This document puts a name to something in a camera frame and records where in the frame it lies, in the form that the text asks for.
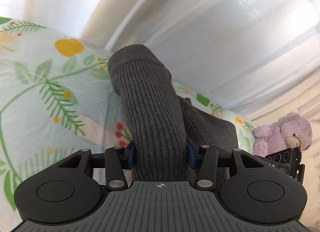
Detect purple plush teddy bear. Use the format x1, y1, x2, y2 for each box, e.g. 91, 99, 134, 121
253, 113, 312, 157

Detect white sheer curtain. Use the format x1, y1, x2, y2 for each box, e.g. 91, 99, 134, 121
1, 0, 319, 119

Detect floral print bed sheet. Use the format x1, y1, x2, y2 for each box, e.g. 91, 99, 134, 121
0, 16, 258, 232

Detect dark grey ribbed knit sweater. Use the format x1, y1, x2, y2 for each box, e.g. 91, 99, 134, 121
108, 45, 238, 182

